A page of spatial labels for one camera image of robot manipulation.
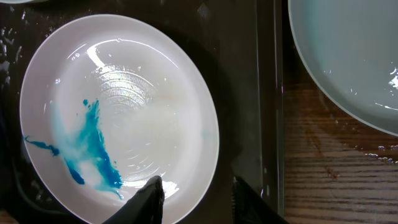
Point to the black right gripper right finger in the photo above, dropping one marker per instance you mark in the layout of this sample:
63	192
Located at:
249	208

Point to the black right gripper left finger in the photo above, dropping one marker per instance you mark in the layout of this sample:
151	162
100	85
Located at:
145	207

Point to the white plate large blue smear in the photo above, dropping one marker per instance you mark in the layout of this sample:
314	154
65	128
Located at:
107	102

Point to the white plate single blue streak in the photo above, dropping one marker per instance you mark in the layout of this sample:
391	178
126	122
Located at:
349	48

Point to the dark brown serving tray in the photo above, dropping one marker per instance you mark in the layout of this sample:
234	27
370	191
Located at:
225	40

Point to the white plate two blue marks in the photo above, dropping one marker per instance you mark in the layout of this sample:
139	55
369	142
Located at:
21	1

